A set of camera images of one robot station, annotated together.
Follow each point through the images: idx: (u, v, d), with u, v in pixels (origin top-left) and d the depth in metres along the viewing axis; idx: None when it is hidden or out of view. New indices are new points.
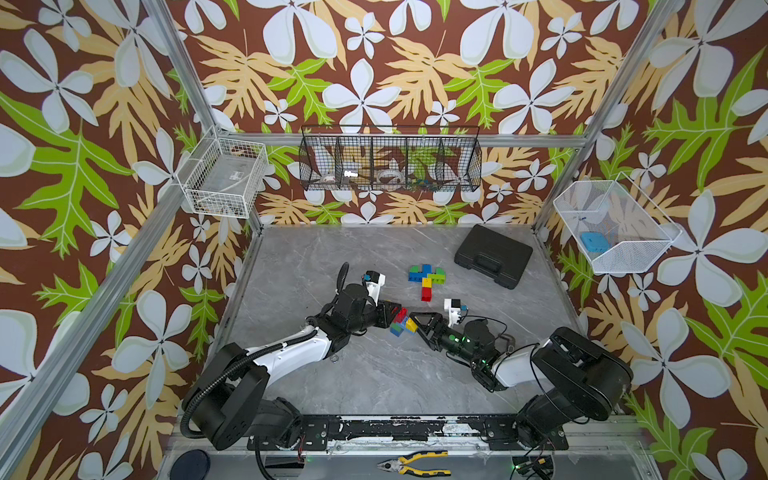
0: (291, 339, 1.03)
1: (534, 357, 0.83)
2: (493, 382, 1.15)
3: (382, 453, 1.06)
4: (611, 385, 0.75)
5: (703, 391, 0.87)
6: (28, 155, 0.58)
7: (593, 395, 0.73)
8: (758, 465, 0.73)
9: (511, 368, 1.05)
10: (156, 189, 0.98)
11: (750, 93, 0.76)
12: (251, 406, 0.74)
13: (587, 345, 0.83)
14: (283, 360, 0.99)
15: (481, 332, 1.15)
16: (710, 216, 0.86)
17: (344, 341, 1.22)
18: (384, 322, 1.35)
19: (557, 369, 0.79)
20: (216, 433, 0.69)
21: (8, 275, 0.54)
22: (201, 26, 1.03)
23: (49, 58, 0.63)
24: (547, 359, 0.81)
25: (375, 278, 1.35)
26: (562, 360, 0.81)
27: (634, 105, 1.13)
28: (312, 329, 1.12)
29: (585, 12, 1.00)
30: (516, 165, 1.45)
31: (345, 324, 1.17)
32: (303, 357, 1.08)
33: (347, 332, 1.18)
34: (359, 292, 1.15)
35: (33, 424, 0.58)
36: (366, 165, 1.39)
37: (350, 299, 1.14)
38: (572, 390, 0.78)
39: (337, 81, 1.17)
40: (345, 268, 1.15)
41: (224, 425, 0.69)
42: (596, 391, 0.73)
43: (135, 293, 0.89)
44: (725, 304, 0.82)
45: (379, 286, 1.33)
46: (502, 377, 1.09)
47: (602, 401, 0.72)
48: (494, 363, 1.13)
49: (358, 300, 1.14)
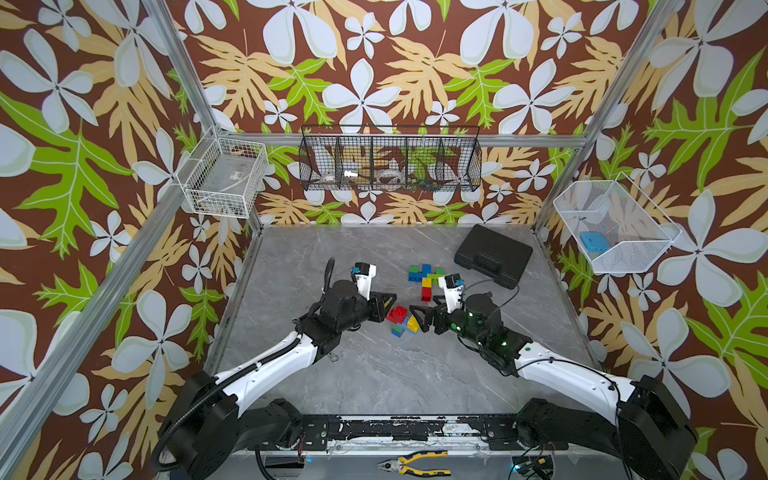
0: (264, 356, 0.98)
1: (619, 413, 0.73)
2: (505, 361, 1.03)
3: (382, 452, 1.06)
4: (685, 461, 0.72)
5: (704, 392, 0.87)
6: (28, 155, 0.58)
7: (669, 472, 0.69)
8: (759, 465, 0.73)
9: (550, 375, 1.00)
10: (156, 188, 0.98)
11: (750, 93, 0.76)
12: (225, 434, 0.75)
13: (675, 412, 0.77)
14: (258, 381, 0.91)
15: (484, 303, 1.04)
16: (710, 216, 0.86)
17: (336, 342, 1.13)
18: (377, 315, 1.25)
19: (648, 441, 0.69)
20: (192, 463, 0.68)
21: (8, 275, 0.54)
22: (201, 26, 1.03)
23: (48, 58, 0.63)
24: (641, 425, 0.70)
25: (364, 271, 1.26)
26: (652, 425, 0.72)
27: (634, 105, 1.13)
28: (295, 338, 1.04)
29: (585, 12, 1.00)
30: (516, 165, 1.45)
31: (335, 324, 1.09)
32: (283, 371, 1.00)
33: (338, 331, 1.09)
34: (350, 289, 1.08)
35: (32, 425, 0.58)
36: (366, 165, 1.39)
37: (339, 296, 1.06)
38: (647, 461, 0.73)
39: (338, 81, 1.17)
40: (330, 265, 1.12)
41: (201, 453, 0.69)
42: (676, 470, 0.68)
43: (135, 293, 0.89)
44: (724, 304, 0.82)
45: (369, 279, 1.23)
46: (527, 372, 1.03)
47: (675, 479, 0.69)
48: (520, 354, 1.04)
49: (347, 299, 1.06)
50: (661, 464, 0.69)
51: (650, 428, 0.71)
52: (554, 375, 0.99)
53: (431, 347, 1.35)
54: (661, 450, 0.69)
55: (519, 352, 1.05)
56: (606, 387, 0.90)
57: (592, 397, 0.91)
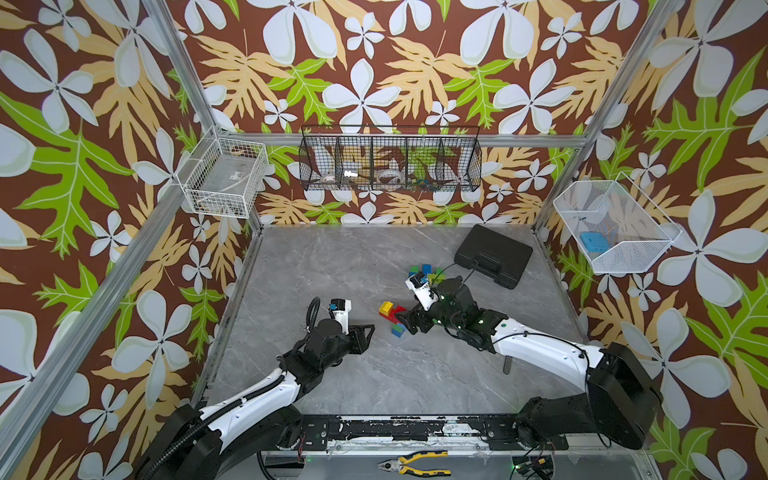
0: (251, 391, 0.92)
1: (589, 380, 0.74)
2: (482, 339, 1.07)
3: (382, 453, 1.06)
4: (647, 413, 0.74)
5: (704, 391, 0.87)
6: (28, 155, 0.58)
7: (635, 432, 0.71)
8: (759, 466, 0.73)
9: (523, 348, 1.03)
10: (156, 188, 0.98)
11: (750, 93, 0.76)
12: (203, 472, 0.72)
13: (639, 372, 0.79)
14: (242, 417, 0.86)
15: (452, 283, 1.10)
16: (710, 216, 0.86)
17: (317, 380, 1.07)
18: (357, 347, 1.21)
19: (616, 405, 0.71)
20: None
21: (8, 275, 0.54)
22: (201, 26, 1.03)
23: (48, 58, 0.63)
24: (609, 390, 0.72)
25: (341, 304, 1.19)
26: (619, 388, 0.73)
27: (635, 104, 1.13)
28: (279, 374, 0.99)
29: (585, 12, 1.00)
30: (516, 165, 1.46)
31: (317, 363, 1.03)
32: (268, 408, 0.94)
33: (320, 370, 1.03)
34: (335, 329, 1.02)
35: (32, 425, 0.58)
36: (366, 165, 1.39)
37: (324, 335, 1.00)
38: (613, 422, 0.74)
39: (338, 81, 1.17)
40: (316, 301, 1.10)
41: None
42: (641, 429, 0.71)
43: (135, 293, 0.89)
44: (725, 304, 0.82)
45: (345, 313, 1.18)
46: (503, 348, 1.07)
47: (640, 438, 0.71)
48: (497, 330, 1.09)
49: (332, 339, 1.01)
50: (627, 425, 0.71)
51: (616, 391, 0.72)
52: (529, 348, 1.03)
53: (431, 348, 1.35)
54: (627, 412, 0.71)
55: (496, 329, 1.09)
56: (577, 356, 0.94)
57: (565, 366, 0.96)
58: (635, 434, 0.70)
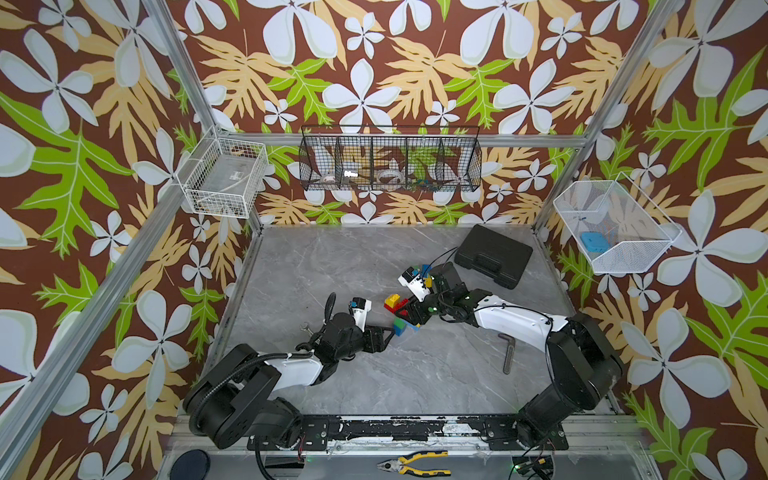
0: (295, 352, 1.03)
1: (550, 341, 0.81)
2: (466, 313, 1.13)
3: (382, 452, 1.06)
4: (603, 378, 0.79)
5: (704, 391, 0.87)
6: (28, 155, 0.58)
7: (589, 391, 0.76)
8: (759, 466, 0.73)
9: (499, 317, 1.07)
10: (156, 189, 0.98)
11: (750, 93, 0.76)
12: (256, 405, 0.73)
13: (602, 342, 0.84)
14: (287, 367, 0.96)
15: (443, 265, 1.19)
16: (710, 216, 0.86)
17: (332, 369, 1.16)
18: (371, 347, 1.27)
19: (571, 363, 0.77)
20: (218, 431, 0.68)
21: (8, 275, 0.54)
22: (201, 26, 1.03)
23: (48, 58, 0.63)
24: (565, 348, 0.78)
25: (361, 304, 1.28)
26: (577, 350, 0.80)
27: (635, 104, 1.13)
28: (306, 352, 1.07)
29: (585, 12, 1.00)
30: (516, 165, 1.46)
31: (333, 353, 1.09)
32: (296, 379, 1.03)
33: (335, 360, 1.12)
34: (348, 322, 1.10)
35: (33, 425, 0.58)
36: (366, 165, 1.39)
37: (340, 326, 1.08)
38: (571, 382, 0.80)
39: (338, 81, 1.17)
40: (334, 297, 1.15)
41: (228, 422, 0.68)
42: (594, 389, 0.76)
43: (135, 293, 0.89)
44: (724, 304, 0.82)
45: (364, 312, 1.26)
46: (481, 317, 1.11)
47: (594, 397, 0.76)
48: (479, 302, 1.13)
49: (346, 330, 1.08)
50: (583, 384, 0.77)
51: (575, 352, 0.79)
52: (505, 317, 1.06)
53: (431, 347, 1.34)
54: (583, 371, 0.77)
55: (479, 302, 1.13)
56: (544, 322, 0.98)
57: (533, 332, 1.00)
58: (588, 391, 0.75)
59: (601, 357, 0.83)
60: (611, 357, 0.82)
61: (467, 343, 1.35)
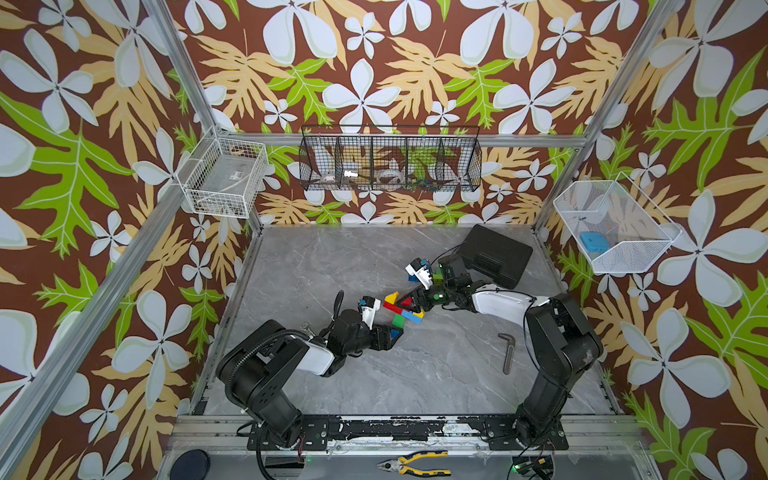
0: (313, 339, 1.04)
1: (528, 312, 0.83)
2: (466, 299, 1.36)
3: (382, 452, 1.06)
4: (579, 353, 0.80)
5: (703, 391, 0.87)
6: (28, 155, 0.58)
7: (562, 362, 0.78)
8: (759, 465, 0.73)
9: (493, 301, 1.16)
10: (156, 189, 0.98)
11: (750, 93, 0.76)
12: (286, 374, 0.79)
13: (580, 320, 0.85)
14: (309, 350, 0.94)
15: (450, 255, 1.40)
16: (710, 216, 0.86)
17: (341, 363, 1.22)
18: (378, 344, 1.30)
19: (544, 332, 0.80)
20: (252, 394, 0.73)
21: (8, 275, 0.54)
22: (201, 26, 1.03)
23: (48, 58, 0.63)
24: (540, 319, 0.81)
25: (370, 303, 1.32)
26: (553, 323, 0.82)
27: (634, 104, 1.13)
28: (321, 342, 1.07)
29: (585, 12, 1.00)
30: (516, 165, 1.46)
31: (342, 348, 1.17)
32: (308, 367, 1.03)
33: (343, 354, 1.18)
34: (355, 317, 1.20)
35: (33, 425, 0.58)
36: (366, 165, 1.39)
37: (346, 321, 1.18)
38: (548, 356, 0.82)
39: (338, 81, 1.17)
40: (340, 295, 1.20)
41: (262, 386, 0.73)
42: (568, 360, 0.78)
43: (135, 293, 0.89)
44: (725, 304, 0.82)
45: (373, 311, 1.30)
46: (478, 301, 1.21)
47: (568, 369, 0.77)
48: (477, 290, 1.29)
49: (354, 326, 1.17)
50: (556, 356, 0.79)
51: (550, 324, 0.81)
52: (498, 300, 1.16)
53: (431, 347, 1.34)
54: (556, 341, 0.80)
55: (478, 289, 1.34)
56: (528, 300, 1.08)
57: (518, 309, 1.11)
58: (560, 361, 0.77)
59: (579, 334, 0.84)
60: (589, 334, 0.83)
61: (467, 343, 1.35)
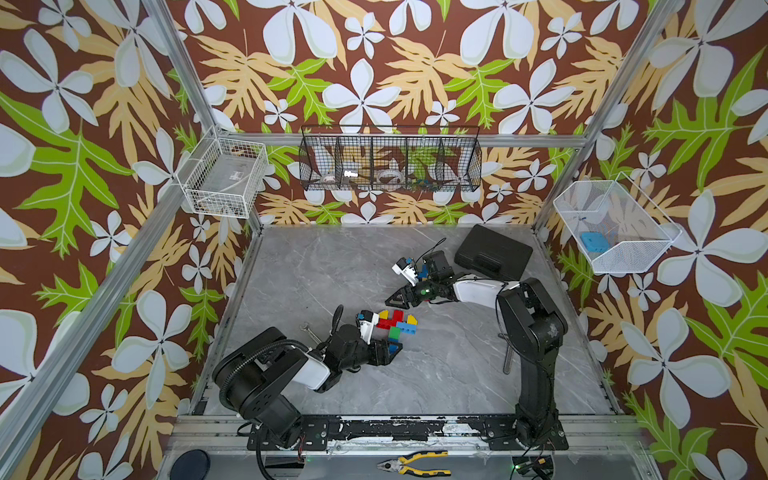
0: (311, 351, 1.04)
1: (499, 294, 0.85)
2: (448, 290, 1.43)
3: (382, 452, 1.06)
4: (547, 331, 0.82)
5: (703, 391, 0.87)
6: (28, 155, 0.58)
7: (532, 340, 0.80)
8: (759, 465, 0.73)
9: (472, 287, 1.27)
10: (156, 189, 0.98)
11: (750, 93, 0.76)
12: (280, 384, 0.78)
13: (548, 299, 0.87)
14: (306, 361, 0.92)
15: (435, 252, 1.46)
16: (710, 216, 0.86)
17: (335, 381, 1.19)
18: (376, 360, 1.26)
19: (512, 312, 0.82)
20: (244, 403, 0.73)
21: (8, 275, 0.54)
22: (201, 26, 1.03)
23: (49, 58, 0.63)
24: (510, 300, 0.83)
25: (367, 317, 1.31)
26: (522, 304, 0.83)
27: (634, 104, 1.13)
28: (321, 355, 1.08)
29: (585, 12, 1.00)
30: (516, 165, 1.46)
31: (338, 363, 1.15)
32: (304, 379, 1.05)
33: (339, 370, 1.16)
34: (354, 334, 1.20)
35: (33, 424, 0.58)
36: (366, 165, 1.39)
37: (346, 337, 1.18)
38: (519, 335, 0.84)
39: (338, 81, 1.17)
40: (340, 310, 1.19)
41: (255, 396, 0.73)
42: (534, 336, 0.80)
43: (135, 293, 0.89)
44: (725, 304, 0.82)
45: (371, 326, 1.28)
46: (459, 290, 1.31)
47: (534, 345, 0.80)
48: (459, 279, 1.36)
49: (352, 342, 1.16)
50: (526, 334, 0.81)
51: (519, 304, 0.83)
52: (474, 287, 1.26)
53: (431, 347, 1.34)
54: (524, 320, 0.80)
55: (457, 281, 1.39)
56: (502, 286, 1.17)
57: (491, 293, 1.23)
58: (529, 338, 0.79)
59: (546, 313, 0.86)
60: (555, 313, 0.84)
61: (467, 343, 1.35)
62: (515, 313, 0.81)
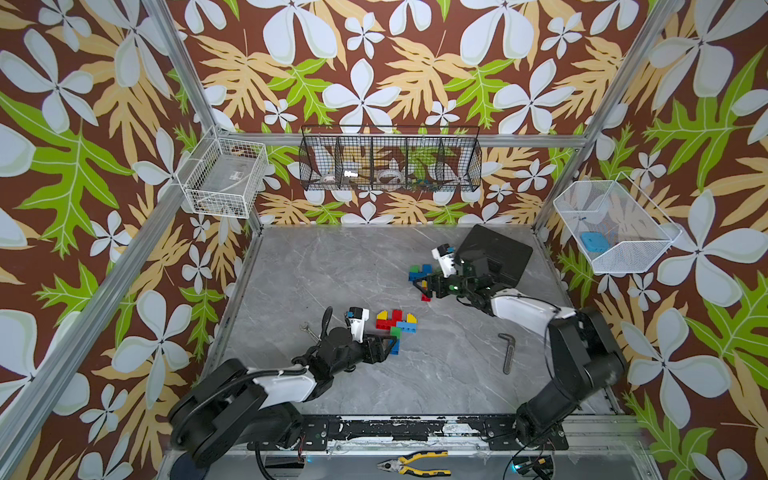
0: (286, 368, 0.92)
1: (552, 325, 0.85)
2: (484, 302, 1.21)
3: (382, 452, 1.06)
4: (603, 372, 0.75)
5: (704, 391, 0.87)
6: (28, 155, 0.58)
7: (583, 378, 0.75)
8: (758, 465, 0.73)
9: (513, 306, 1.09)
10: (156, 189, 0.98)
11: (750, 93, 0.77)
12: (240, 426, 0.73)
13: (607, 338, 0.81)
14: (277, 388, 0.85)
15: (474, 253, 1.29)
16: (710, 216, 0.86)
17: (328, 386, 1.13)
18: (371, 357, 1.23)
19: (565, 343, 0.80)
20: (197, 449, 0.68)
21: (8, 275, 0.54)
22: (201, 26, 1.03)
23: (49, 58, 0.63)
24: (563, 331, 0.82)
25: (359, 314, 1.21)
26: (577, 337, 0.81)
27: (634, 105, 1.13)
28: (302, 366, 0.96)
29: (585, 12, 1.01)
30: (516, 165, 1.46)
31: (328, 368, 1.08)
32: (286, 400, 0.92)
33: (329, 376, 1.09)
34: (345, 338, 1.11)
35: (33, 424, 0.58)
36: (366, 165, 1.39)
37: (334, 343, 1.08)
38: (570, 370, 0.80)
39: (337, 81, 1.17)
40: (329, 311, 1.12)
41: (208, 441, 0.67)
42: (587, 375, 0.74)
43: (135, 293, 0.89)
44: (725, 304, 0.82)
45: (361, 325, 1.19)
46: (497, 305, 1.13)
47: (587, 385, 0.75)
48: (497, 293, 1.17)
49: (342, 348, 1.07)
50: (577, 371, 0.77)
51: (573, 337, 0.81)
52: (517, 306, 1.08)
53: (431, 347, 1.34)
54: (577, 358, 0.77)
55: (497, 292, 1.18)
56: (551, 311, 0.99)
57: (540, 318, 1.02)
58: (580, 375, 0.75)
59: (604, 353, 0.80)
60: (615, 353, 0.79)
61: (467, 343, 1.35)
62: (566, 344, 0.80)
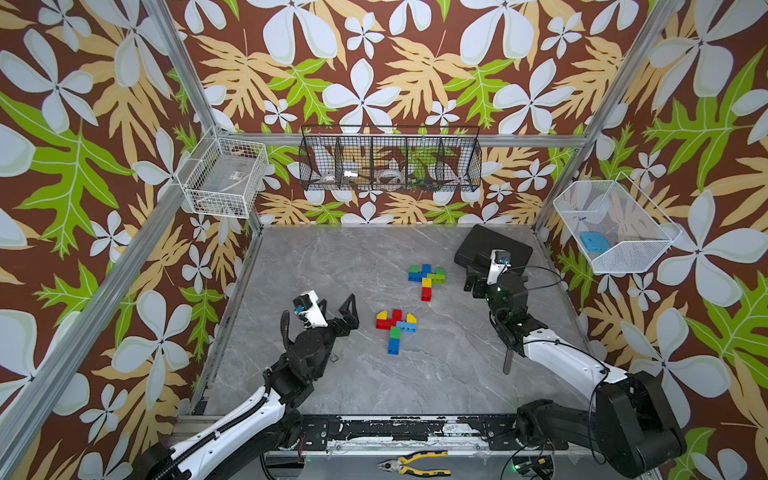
0: (225, 421, 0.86)
1: (601, 390, 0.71)
2: (514, 340, 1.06)
3: (382, 452, 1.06)
4: (657, 451, 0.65)
5: (704, 391, 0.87)
6: (28, 155, 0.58)
7: (634, 459, 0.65)
8: (758, 465, 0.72)
9: (550, 355, 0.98)
10: (156, 189, 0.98)
11: (750, 93, 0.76)
12: None
13: (662, 410, 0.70)
14: (217, 452, 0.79)
15: (514, 281, 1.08)
16: (710, 216, 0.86)
17: (304, 392, 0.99)
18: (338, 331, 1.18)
19: (616, 417, 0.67)
20: None
21: (8, 275, 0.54)
22: (201, 26, 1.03)
23: (49, 58, 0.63)
24: (616, 404, 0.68)
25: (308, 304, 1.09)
26: (631, 408, 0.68)
27: (634, 105, 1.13)
28: (262, 395, 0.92)
29: (585, 12, 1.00)
30: (516, 165, 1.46)
31: (302, 377, 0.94)
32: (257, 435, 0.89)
33: (305, 384, 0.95)
34: (315, 343, 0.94)
35: (33, 424, 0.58)
36: (366, 165, 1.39)
37: (302, 352, 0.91)
38: (615, 440, 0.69)
39: (338, 81, 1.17)
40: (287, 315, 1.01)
41: None
42: (639, 457, 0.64)
43: (135, 293, 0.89)
44: (725, 304, 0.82)
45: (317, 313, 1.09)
46: (530, 349, 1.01)
47: (638, 466, 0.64)
48: (531, 333, 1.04)
49: (311, 356, 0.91)
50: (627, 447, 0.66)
51: (628, 409, 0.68)
52: (555, 356, 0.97)
53: (431, 347, 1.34)
54: (630, 433, 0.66)
55: (531, 331, 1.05)
56: (598, 370, 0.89)
57: (581, 376, 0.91)
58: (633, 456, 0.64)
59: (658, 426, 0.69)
60: (672, 431, 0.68)
61: (467, 343, 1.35)
62: (617, 416, 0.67)
